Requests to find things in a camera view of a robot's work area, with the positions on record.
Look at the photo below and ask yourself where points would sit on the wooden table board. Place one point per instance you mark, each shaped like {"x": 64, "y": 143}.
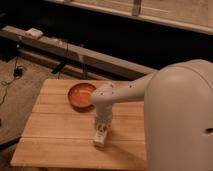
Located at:
{"x": 58, "y": 136}

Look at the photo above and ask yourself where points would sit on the wooden shelf frame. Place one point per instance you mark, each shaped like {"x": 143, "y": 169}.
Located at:
{"x": 193, "y": 15}

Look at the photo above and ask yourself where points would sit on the white plastic bottle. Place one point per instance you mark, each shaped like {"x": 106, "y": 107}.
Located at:
{"x": 100, "y": 138}

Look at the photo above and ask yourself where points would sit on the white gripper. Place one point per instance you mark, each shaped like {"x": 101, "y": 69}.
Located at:
{"x": 103, "y": 117}

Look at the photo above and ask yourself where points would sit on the black power adapter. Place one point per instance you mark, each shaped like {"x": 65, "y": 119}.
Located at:
{"x": 18, "y": 72}

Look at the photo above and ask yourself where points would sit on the orange ceramic bowl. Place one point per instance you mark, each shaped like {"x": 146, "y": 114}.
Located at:
{"x": 79, "y": 96}

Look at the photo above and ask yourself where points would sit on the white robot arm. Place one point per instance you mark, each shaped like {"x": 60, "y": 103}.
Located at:
{"x": 178, "y": 114}

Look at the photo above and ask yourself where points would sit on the small white box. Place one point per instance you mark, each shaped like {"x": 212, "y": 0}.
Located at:
{"x": 35, "y": 33}

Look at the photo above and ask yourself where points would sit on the long wooden beam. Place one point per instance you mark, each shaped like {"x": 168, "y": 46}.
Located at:
{"x": 80, "y": 54}

